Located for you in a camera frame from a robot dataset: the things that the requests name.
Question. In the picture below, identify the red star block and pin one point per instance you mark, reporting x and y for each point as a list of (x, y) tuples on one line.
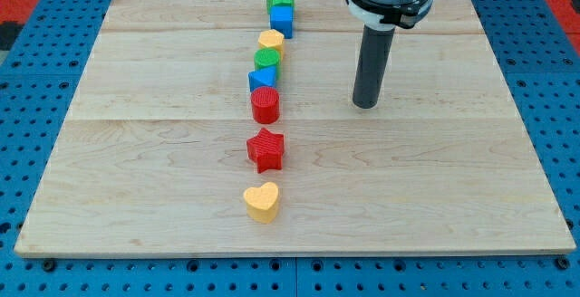
[(266, 150)]

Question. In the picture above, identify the yellow heart block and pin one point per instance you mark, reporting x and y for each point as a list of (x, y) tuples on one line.
[(262, 203)]

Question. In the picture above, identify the red cylinder block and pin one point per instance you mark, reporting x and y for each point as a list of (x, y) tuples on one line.
[(265, 105)]

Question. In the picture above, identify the blue triangle block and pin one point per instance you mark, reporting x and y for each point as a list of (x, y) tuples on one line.
[(265, 77)]

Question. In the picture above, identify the green cylinder block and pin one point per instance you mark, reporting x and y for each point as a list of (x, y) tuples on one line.
[(267, 57)]

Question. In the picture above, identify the yellow hexagon block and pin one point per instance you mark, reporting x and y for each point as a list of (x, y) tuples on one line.
[(272, 39)]

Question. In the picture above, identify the blue cube block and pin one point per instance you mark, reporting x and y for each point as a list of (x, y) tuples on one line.
[(282, 20)]

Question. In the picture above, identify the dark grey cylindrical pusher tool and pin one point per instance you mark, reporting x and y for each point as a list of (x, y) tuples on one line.
[(372, 62)]

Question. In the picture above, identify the light wooden board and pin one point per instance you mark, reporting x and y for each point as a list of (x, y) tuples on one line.
[(151, 161)]

